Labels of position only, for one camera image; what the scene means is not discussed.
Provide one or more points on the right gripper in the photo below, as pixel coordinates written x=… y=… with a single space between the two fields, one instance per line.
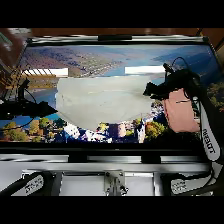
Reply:
x=158 y=90

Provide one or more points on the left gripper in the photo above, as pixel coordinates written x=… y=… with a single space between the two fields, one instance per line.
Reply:
x=41 y=110

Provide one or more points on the white T-shirt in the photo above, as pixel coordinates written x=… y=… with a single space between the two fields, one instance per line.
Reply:
x=103 y=100

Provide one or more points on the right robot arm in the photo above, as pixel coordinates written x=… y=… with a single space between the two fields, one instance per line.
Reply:
x=211 y=140

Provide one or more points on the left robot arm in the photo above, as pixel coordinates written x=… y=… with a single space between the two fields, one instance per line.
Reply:
x=16 y=108

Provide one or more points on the pink garment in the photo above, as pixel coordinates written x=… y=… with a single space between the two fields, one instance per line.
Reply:
x=180 y=113

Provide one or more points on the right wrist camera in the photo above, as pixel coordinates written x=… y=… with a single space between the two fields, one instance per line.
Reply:
x=168 y=69

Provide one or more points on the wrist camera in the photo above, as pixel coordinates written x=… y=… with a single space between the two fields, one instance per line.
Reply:
x=168 y=69
x=23 y=87

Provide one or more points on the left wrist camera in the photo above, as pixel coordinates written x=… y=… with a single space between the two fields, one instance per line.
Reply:
x=23 y=87

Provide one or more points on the silver frame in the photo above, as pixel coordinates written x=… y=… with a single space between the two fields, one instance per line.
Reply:
x=100 y=166

